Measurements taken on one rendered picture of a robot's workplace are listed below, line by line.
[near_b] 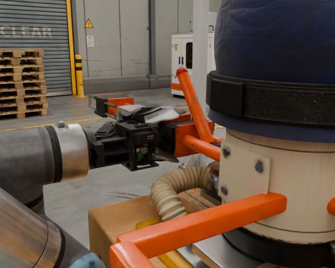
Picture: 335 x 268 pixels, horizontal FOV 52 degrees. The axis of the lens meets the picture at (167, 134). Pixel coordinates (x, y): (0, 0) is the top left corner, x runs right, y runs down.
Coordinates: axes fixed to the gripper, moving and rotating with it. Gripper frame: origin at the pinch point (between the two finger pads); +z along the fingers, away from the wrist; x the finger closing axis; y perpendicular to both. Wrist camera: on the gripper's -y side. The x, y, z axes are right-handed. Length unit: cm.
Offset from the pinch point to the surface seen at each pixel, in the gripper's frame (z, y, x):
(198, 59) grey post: 180, -240, 3
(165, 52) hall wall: 568, -954, -6
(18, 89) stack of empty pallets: 59, -652, -64
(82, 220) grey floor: 34, -193, -120
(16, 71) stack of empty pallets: 59, -653, -30
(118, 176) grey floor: 97, -267, -120
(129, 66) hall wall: 428, -942, -45
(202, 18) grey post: 184, -239, 43
